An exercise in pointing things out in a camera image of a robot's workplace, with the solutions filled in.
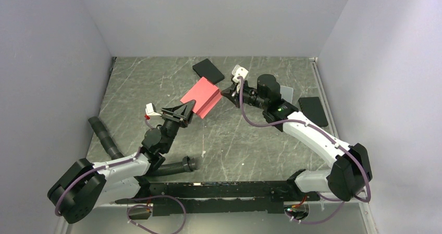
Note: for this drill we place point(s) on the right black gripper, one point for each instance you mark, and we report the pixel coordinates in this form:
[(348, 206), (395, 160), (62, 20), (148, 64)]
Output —
[(234, 95)]

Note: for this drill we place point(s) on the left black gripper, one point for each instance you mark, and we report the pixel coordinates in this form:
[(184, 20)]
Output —
[(182, 114)]

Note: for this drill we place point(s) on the red paper box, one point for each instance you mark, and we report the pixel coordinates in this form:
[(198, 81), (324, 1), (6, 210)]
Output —
[(206, 96)]

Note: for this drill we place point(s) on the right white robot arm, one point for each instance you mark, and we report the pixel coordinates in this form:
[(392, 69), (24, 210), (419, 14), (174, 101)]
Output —
[(349, 173)]

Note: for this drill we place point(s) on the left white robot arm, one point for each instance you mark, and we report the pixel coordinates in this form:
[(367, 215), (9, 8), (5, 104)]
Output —
[(87, 185)]

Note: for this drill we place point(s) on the black flat box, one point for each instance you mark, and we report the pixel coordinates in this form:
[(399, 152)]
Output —
[(206, 69)]

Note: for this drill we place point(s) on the clear plastic case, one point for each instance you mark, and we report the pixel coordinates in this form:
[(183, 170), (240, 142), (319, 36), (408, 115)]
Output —
[(286, 93)]

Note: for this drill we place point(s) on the black ridged tray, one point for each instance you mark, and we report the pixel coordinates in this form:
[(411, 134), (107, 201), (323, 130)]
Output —
[(312, 108)]

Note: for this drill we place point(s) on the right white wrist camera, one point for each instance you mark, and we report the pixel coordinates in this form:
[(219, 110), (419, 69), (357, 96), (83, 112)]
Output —
[(237, 72)]

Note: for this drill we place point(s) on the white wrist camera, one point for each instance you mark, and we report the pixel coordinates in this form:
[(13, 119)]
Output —
[(150, 111), (237, 72)]

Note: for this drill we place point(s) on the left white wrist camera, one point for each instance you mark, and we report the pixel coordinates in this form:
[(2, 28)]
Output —
[(150, 111)]

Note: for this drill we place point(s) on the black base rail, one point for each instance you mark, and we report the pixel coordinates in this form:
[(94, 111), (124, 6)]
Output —
[(221, 197)]

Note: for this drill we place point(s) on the aluminium frame rail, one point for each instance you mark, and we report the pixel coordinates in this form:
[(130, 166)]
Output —
[(313, 209)]

